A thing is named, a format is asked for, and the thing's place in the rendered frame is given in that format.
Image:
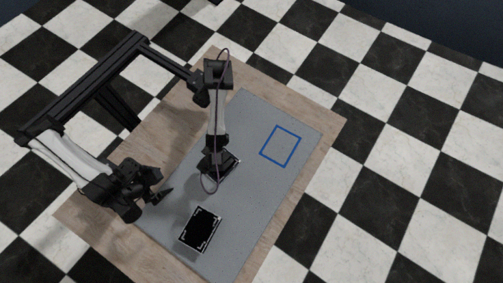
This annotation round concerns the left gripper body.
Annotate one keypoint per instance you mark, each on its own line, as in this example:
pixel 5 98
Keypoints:
pixel 203 164

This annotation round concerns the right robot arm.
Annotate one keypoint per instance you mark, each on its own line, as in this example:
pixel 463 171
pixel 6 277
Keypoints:
pixel 83 168

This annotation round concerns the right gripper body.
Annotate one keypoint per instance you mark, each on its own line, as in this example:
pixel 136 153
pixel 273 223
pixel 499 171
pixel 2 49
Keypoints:
pixel 138 185

